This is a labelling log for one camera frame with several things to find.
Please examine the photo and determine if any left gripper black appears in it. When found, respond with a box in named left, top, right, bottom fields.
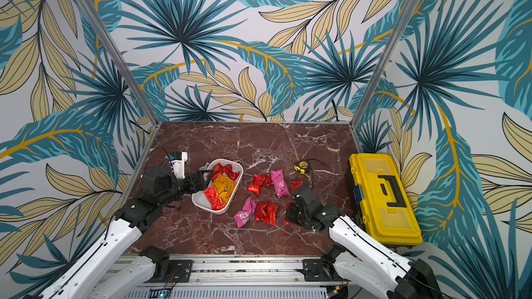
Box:
left=158, top=169, right=215, bottom=208

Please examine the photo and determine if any magenta tea bag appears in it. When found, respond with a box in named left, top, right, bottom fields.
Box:
left=234, top=197, right=257, bottom=228
left=271, top=169, right=289, bottom=198

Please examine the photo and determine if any red tea bag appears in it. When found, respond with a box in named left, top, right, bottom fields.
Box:
left=255, top=201, right=278, bottom=225
left=212, top=163, right=240, bottom=182
left=247, top=174, right=264, bottom=196
left=291, top=179, right=303, bottom=190
left=262, top=173, right=272, bottom=188
left=204, top=186, right=226, bottom=210

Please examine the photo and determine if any orange tea bag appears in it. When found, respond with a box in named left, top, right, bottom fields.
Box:
left=213, top=174, right=236, bottom=204

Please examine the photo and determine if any white plastic storage box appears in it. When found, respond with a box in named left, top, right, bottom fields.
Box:
left=191, top=159, right=244, bottom=215

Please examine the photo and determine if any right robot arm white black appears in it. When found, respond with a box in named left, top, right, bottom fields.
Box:
left=287, top=185, right=443, bottom=298

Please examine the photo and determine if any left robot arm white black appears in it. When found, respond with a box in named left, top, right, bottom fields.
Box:
left=32, top=161, right=214, bottom=298

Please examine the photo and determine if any yellow black tape measure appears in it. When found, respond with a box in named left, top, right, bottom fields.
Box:
left=294, top=160, right=310, bottom=174

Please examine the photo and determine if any yellow black toolbox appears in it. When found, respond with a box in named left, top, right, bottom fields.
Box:
left=346, top=154, right=423, bottom=247

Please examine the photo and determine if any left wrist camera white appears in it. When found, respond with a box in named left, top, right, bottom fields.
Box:
left=168, top=152, right=188, bottom=179

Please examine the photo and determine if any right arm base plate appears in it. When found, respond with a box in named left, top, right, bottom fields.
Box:
left=298, top=259, right=348, bottom=282

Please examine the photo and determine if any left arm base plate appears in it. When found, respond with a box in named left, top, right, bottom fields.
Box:
left=145, top=260, right=193, bottom=284

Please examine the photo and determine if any aluminium front rail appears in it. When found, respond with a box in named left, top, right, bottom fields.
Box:
left=62, top=255, right=425, bottom=299

